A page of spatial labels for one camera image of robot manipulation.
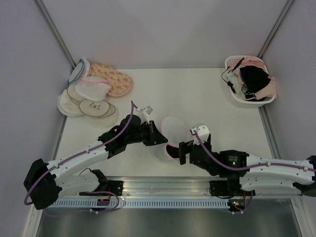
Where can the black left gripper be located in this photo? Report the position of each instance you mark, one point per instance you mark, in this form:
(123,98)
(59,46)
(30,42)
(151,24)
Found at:
(155,137)

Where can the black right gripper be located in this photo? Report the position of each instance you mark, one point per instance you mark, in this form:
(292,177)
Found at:
(184,148)

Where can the white mesh laundry bag pink zipper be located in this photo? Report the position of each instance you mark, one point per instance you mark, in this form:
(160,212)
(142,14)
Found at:
(176,132)

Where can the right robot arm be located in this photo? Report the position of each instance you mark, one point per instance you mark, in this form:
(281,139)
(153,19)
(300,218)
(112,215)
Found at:
(244,173)

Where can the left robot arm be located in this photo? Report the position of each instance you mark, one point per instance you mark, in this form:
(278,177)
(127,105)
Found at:
(44,180)

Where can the beige bag with glasses print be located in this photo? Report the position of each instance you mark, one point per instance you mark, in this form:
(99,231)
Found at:
(96,109)

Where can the orange patterned laundry bag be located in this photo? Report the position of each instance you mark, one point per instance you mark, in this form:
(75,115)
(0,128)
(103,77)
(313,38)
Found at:
(120,83)

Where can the white mesh bag pink trim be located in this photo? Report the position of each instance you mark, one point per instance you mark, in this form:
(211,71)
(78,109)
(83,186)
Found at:
(93,88)

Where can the beige round bag behind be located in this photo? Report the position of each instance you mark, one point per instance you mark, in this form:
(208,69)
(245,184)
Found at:
(73,95)

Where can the white round laundry bag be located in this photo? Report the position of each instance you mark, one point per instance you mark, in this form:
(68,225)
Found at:
(67,107)

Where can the white bag blue zipper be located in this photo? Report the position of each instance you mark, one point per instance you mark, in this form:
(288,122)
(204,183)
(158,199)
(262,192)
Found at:
(81,70)

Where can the pink bra in basket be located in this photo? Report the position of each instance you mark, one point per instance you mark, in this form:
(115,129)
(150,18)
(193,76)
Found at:
(269,91)

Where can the white perforated plastic basket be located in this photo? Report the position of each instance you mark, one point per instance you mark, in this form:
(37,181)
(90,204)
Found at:
(231,81)

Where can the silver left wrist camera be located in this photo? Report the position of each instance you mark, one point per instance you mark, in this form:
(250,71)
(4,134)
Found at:
(144,114)

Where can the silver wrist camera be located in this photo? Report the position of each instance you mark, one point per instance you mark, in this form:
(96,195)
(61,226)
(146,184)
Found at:
(200,132)
(144,114)

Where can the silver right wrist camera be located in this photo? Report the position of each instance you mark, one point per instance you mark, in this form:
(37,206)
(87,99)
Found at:
(200,132)

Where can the aluminium mounting rail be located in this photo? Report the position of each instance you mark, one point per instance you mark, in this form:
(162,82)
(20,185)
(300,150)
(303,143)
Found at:
(153,187)

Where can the white slotted cable duct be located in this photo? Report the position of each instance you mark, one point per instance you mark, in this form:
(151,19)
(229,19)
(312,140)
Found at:
(142,203)

